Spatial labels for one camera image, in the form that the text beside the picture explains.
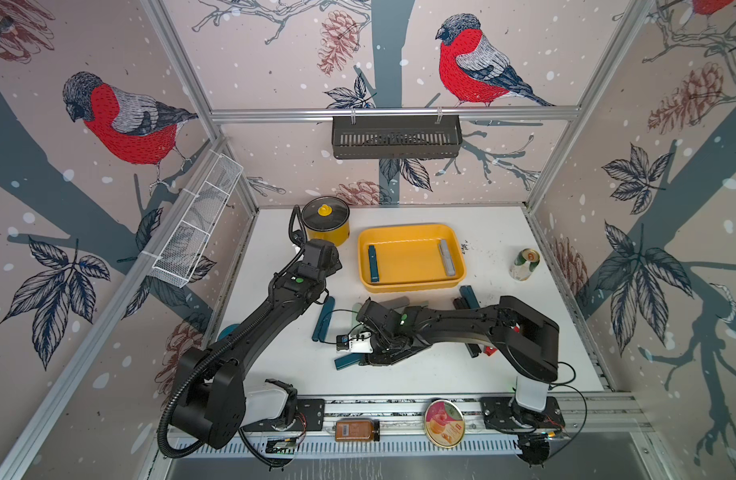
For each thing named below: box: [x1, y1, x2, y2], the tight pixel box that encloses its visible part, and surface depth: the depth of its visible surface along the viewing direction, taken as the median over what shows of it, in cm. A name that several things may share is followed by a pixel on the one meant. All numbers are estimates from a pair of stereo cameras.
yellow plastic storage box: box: [358, 224, 465, 293], surface depth 107 cm
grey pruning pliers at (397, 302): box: [380, 296, 410, 310], surface depth 95 cm
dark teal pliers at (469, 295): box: [460, 285, 480, 309], surface depth 97 cm
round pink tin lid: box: [424, 399, 465, 449], surface depth 71 cm
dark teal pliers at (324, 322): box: [312, 296, 335, 342], surface depth 91 cm
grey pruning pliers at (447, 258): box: [438, 239, 456, 277], surface depth 103 cm
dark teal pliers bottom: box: [334, 353, 362, 371], surface depth 81 cm
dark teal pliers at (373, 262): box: [368, 245, 380, 282], surface depth 103 cm
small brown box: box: [335, 418, 380, 442], surface depth 70 cm
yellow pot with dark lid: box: [302, 196, 350, 247], surface depth 105 cm
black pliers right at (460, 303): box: [453, 297, 471, 310], surface depth 94 cm
